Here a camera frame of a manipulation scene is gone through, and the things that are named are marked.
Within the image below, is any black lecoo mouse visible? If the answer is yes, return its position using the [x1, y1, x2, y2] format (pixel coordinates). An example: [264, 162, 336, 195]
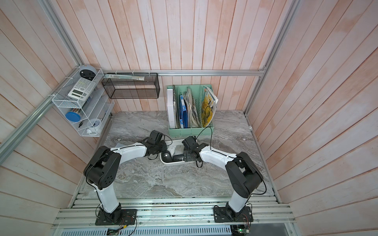
[161, 150, 172, 163]
[172, 154, 185, 162]

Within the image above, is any white plastic storage box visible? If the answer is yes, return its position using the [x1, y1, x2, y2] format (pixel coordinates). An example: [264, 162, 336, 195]
[158, 139, 197, 166]

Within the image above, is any grey white mouse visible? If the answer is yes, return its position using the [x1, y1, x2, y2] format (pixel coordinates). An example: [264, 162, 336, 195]
[174, 145, 185, 155]

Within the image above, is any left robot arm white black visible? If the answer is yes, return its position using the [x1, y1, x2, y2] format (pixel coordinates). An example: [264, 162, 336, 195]
[83, 130, 167, 223]

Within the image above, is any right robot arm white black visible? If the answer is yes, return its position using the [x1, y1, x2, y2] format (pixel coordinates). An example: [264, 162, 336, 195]
[182, 136, 263, 222]

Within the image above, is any green file organizer box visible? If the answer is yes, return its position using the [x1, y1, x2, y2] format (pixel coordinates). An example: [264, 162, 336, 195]
[166, 85, 219, 137]

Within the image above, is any grey newspapers stack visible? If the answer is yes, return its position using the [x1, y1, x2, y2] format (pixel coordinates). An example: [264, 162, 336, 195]
[183, 87, 200, 128]

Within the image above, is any blue folder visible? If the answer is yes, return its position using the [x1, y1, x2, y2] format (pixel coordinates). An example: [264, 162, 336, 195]
[179, 94, 188, 128]

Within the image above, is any white binder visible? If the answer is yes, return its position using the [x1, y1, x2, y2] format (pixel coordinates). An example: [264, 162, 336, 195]
[167, 88, 176, 129]

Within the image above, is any yellow magazine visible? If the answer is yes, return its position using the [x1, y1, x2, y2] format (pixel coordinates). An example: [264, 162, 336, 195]
[201, 86, 219, 127]

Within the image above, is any white round alarm clock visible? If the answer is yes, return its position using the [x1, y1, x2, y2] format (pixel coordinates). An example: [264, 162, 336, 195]
[86, 119, 102, 135]

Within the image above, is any blue lid jar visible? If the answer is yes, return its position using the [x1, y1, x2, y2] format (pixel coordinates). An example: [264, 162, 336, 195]
[65, 108, 81, 123]

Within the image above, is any white desk calculator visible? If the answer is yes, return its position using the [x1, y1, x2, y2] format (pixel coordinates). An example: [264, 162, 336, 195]
[68, 78, 96, 101]

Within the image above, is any round grey black speaker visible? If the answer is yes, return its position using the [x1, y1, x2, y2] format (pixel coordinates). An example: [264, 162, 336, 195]
[79, 65, 97, 81]

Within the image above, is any black wire mesh basket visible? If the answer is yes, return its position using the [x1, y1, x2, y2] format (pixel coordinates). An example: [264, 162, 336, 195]
[101, 72, 160, 99]

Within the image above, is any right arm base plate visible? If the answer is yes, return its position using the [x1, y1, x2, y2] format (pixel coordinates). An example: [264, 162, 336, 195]
[213, 206, 254, 223]

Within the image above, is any aluminium rail base frame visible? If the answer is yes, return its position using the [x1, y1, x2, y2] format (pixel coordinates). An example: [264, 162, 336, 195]
[52, 196, 295, 229]

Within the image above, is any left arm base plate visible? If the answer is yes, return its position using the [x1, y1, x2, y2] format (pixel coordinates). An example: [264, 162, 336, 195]
[95, 209, 137, 226]

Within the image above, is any white wire wall shelf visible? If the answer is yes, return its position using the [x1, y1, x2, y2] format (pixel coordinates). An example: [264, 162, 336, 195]
[52, 67, 114, 137]

